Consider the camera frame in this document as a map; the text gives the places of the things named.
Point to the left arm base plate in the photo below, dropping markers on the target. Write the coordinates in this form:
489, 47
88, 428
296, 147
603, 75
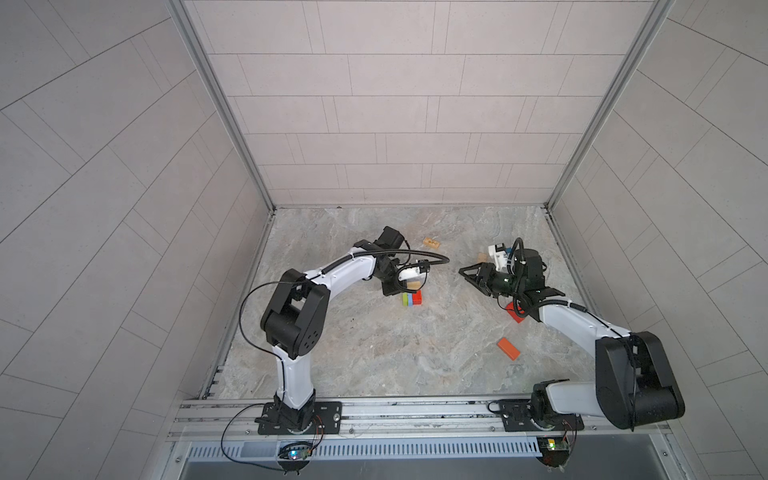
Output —
315, 417

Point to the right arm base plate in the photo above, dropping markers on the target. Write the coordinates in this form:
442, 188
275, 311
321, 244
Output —
518, 415

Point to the aluminium left corner post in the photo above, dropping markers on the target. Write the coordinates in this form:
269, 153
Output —
182, 19

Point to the grooved pale wood block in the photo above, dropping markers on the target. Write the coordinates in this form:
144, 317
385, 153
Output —
410, 274

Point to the orange wood block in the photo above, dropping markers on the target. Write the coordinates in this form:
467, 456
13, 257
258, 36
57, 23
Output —
508, 349

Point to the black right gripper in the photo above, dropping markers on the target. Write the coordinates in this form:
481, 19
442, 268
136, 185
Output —
487, 273

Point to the left controller board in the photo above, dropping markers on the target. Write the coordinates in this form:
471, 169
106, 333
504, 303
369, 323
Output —
296, 451

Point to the printed label wood block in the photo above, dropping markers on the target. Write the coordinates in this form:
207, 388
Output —
431, 243

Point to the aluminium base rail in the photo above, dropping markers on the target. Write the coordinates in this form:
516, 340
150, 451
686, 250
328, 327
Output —
382, 417

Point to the aluminium right corner post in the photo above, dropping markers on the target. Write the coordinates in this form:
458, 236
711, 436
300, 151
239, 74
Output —
647, 32

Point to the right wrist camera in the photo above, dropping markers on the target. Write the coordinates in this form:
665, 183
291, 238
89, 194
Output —
499, 254

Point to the controller board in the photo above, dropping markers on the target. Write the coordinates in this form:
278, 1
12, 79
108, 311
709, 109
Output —
555, 451
296, 451

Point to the right controller board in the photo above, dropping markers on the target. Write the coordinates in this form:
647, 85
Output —
555, 451

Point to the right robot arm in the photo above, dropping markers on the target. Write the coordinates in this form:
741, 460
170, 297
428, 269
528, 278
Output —
634, 382

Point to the aluminium corner post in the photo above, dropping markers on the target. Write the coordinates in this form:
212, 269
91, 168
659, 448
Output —
182, 19
647, 32

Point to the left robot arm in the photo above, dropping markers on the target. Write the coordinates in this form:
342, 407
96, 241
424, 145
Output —
295, 316

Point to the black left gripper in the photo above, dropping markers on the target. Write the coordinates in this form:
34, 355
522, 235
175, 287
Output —
389, 289

